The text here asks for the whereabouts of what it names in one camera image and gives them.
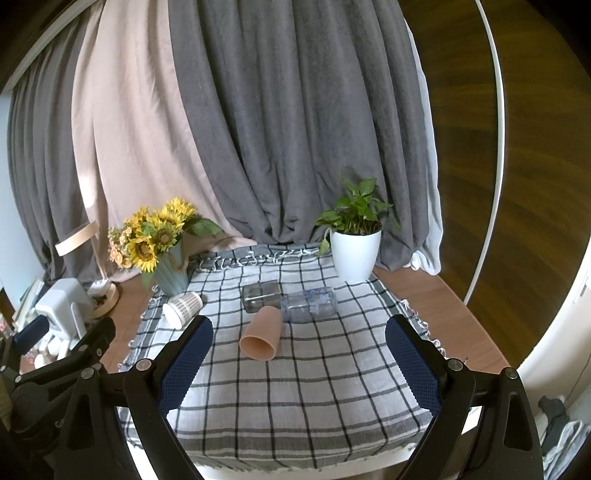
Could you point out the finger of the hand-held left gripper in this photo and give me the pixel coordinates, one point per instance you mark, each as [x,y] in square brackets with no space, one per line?
[31,331]
[94,339]

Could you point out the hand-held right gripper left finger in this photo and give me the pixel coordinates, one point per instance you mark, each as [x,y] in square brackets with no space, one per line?
[184,364]

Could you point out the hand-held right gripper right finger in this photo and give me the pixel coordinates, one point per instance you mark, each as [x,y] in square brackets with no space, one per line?
[415,369]

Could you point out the tan cup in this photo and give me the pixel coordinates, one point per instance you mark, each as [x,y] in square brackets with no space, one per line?
[263,332]

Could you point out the white patterned cup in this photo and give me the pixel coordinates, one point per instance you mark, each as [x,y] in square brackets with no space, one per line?
[182,308]

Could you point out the grey transparent glass cup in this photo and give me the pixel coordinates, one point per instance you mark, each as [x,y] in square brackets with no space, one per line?
[261,296]

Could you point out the white box device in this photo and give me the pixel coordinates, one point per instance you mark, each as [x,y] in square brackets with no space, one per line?
[60,304]

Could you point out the teal ribbed vase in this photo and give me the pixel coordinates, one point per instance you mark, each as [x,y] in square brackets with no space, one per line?
[171,272]

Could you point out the checked table cloth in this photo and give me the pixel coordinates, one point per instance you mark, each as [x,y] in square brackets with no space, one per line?
[300,392]

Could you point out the sunflower bouquet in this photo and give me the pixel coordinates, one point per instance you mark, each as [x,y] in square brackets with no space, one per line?
[152,230]

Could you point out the white plant pot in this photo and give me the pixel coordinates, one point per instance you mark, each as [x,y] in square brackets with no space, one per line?
[356,256]

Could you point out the narrow grey curtain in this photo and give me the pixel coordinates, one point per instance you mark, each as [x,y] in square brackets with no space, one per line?
[41,184]

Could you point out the pile of grey clothes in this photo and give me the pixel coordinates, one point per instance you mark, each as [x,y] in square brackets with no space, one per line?
[561,429]

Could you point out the green pothos plant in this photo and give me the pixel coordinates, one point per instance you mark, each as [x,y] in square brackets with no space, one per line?
[355,207]

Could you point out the beige curtain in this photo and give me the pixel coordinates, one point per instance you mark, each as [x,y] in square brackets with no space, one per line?
[134,138]

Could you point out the white sheer curtain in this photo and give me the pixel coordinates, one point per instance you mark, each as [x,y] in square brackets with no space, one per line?
[427,161]

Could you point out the white curved hoop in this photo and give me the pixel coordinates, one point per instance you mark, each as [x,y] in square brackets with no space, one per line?
[496,138]

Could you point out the wide grey curtain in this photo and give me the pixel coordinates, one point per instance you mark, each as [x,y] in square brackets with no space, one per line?
[300,115]

